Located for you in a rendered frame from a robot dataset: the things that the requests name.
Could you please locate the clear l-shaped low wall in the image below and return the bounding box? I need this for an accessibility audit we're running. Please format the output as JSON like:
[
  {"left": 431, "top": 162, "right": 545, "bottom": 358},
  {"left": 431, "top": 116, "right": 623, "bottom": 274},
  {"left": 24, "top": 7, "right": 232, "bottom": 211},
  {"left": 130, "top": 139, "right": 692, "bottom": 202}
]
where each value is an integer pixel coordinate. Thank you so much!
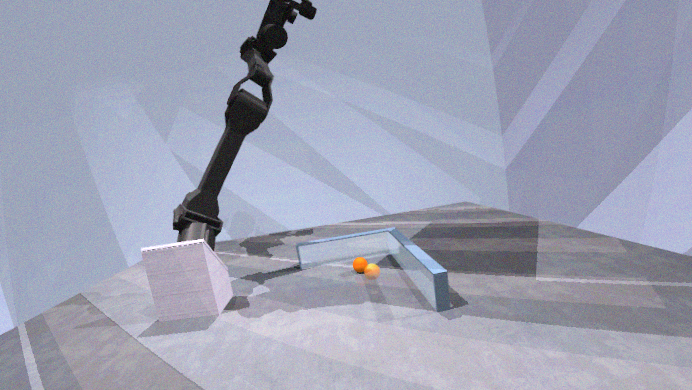
[{"left": 296, "top": 227, "right": 451, "bottom": 312}]

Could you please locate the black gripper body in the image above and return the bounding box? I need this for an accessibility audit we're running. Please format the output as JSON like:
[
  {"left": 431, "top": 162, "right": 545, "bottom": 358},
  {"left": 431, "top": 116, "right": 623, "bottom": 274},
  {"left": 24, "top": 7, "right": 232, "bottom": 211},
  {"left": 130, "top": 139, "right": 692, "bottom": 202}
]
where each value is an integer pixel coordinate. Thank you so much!
[{"left": 263, "top": 0, "right": 317, "bottom": 27}]

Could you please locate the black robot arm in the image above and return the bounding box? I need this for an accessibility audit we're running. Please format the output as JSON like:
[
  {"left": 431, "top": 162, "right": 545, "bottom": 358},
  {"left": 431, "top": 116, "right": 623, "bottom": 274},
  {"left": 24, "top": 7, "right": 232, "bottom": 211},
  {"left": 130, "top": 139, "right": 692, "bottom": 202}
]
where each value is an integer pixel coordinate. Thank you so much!
[{"left": 173, "top": 20, "right": 288, "bottom": 251}]

